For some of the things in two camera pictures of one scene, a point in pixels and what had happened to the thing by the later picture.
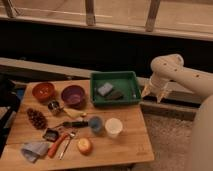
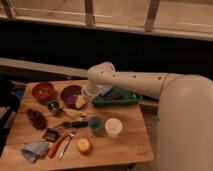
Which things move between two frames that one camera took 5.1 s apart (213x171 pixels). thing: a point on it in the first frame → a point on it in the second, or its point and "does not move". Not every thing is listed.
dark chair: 11,93 does not move
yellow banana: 74,112 does not move
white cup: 113,127 does not move
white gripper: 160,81 → 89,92
